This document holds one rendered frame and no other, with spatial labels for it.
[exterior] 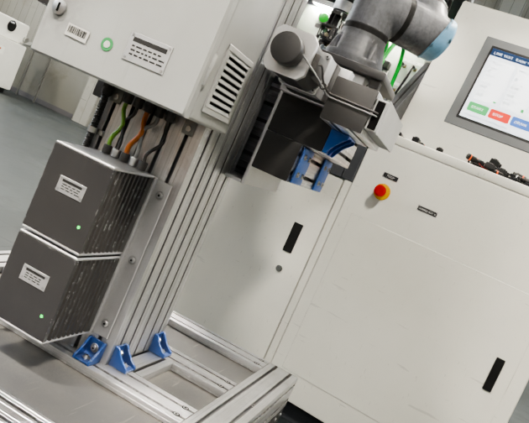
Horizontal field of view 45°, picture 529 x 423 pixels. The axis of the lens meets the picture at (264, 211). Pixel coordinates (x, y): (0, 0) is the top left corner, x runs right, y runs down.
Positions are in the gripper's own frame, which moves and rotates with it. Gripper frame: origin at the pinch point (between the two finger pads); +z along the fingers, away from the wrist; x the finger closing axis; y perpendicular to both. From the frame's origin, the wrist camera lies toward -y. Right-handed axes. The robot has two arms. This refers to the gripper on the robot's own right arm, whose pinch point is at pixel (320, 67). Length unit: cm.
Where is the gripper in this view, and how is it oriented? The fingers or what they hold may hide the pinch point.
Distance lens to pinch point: 240.5
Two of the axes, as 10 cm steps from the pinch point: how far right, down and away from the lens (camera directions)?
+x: 8.4, 4.0, -3.6
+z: -4.0, 9.1, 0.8
